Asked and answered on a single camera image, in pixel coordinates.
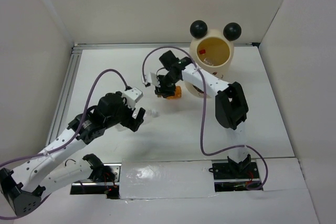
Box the clear bottle white cap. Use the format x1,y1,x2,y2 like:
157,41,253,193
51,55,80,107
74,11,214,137
118,108,161,132

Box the cream bin with black ears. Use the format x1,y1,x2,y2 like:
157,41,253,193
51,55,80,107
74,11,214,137
183,20,242,99

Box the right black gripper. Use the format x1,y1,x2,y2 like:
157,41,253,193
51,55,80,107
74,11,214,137
154,72,180,98

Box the orange juice bottle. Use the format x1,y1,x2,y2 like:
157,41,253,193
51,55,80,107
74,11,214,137
164,86,182,100

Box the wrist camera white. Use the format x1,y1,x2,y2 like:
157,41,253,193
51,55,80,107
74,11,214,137
142,72,160,88
121,88,143,109

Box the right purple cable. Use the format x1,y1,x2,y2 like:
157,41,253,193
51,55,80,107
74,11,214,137
141,46,268,191

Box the clear bottle red label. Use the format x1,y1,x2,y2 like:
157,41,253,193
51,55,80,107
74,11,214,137
198,49,206,55

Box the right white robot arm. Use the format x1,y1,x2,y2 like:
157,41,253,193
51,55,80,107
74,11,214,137
150,50,251,178

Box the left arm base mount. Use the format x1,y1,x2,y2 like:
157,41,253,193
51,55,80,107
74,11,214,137
70,163,121,199

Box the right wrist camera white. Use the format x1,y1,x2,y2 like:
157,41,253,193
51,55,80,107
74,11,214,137
142,72,160,88

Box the purple cable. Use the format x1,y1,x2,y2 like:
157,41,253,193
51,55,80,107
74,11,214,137
0,69,132,221
141,46,268,191

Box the aluminium frame rail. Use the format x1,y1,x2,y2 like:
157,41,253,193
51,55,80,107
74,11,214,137
47,44,263,148

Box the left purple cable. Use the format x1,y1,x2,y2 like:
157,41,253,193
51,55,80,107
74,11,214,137
0,69,132,221

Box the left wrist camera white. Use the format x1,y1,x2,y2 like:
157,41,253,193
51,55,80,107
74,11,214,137
121,88,143,109

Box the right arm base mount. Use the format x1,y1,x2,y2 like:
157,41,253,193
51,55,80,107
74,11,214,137
208,161,262,193

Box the crushed bottle blue cap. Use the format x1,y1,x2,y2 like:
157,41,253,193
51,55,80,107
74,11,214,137
203,57,218,66

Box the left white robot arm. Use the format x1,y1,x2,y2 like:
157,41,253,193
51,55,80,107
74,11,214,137
1,88,145,217

